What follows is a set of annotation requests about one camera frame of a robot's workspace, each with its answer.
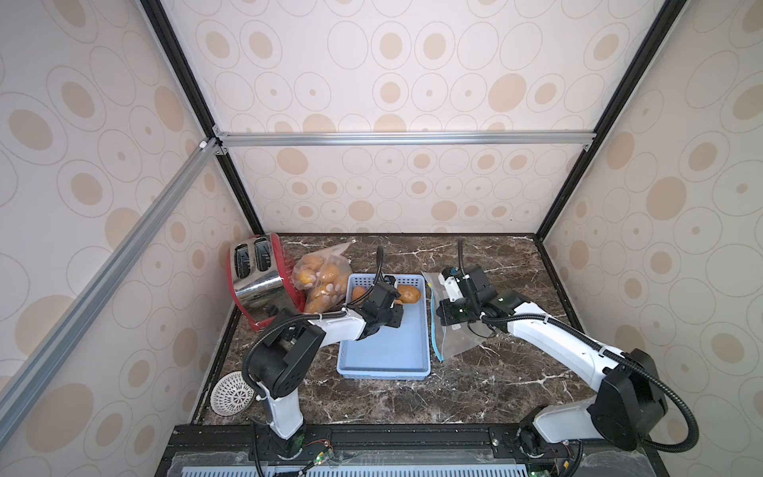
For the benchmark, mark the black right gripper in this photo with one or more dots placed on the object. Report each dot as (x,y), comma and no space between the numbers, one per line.
(456,309)

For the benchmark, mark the red and chrome toaster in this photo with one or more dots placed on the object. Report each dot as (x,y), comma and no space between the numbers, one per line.
(259,278)

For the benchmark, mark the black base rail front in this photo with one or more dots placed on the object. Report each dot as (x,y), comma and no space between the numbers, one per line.
(393,450)

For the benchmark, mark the clear zipper bag pink strip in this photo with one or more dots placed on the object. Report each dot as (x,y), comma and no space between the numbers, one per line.
(330,289)
(322,267)

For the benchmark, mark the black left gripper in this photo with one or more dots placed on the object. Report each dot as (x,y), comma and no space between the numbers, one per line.
(398,312)

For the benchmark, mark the silver aluminium rail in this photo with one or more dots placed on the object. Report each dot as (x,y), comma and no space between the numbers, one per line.
(34,377)
(436,138)

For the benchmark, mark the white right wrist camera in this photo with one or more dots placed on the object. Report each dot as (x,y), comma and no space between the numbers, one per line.
(451,286)

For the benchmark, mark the light blue plastic basket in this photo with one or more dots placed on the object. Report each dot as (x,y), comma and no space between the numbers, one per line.
(400,354)

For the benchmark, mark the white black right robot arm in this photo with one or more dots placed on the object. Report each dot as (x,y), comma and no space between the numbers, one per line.
(632,407)

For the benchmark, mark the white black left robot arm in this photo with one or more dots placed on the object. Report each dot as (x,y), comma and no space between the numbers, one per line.
(280,358)

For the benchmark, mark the white perforated round object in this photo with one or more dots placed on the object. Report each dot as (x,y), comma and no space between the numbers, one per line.
(231,395)

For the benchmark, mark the silver aluminium rail back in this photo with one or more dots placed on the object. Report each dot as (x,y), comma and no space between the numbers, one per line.
(436,138)

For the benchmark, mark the clear zipper bag blue strip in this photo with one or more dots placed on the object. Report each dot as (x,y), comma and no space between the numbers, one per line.
(448,341)

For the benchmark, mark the silver aluminium rail left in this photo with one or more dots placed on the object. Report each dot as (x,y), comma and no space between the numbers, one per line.
(34,377)

